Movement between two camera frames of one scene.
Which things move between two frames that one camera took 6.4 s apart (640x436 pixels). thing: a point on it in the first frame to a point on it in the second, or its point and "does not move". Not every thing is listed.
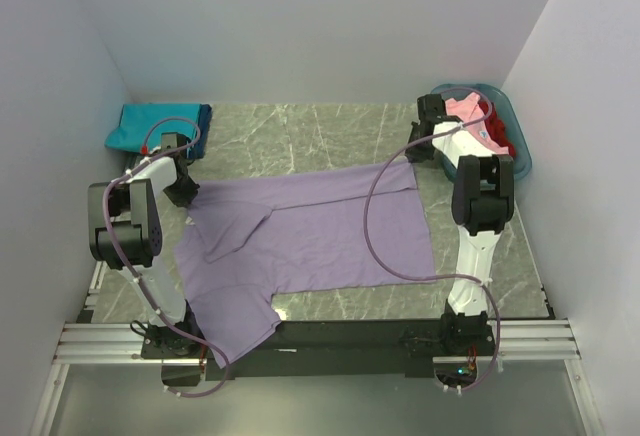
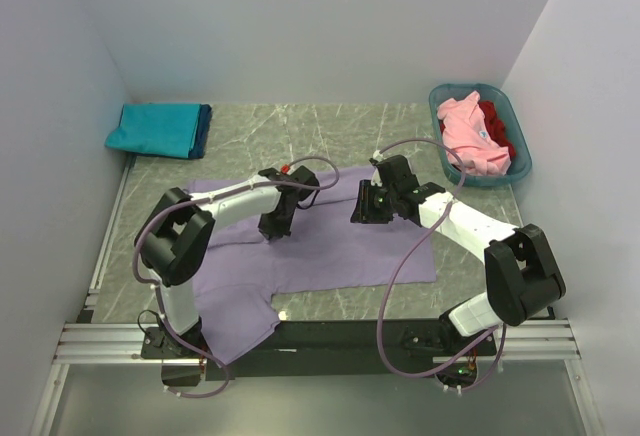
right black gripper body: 421,152 to 377,203
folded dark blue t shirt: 204,118 does not move
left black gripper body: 181,191 to 277,225
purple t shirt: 245,238 does not move
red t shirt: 497,128 does not move
